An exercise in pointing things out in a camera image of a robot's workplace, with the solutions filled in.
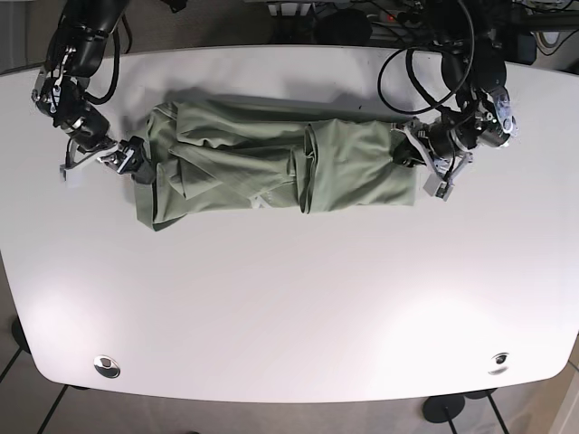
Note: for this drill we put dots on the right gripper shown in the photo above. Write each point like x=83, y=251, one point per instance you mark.
x=63, y=100

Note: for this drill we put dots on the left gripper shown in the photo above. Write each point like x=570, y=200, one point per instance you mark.
x=446, y=145

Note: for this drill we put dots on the sage green polo shirt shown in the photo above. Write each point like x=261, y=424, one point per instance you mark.
x=214, y=155

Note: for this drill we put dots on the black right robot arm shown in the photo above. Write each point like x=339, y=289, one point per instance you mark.
x=74, y=55

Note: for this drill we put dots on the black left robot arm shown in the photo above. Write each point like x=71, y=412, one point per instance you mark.
x=471, y=59

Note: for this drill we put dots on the left silver table grommet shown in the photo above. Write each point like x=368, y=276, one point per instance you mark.
x=106, y=366

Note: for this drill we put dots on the silver table grommet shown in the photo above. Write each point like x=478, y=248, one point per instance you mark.
x=106, y=366
x=498, y=364

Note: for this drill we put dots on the right silver table grommet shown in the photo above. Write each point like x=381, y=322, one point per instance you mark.
x=498, y=364

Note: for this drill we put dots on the black round stand base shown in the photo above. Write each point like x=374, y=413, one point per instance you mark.
x=443, y=408

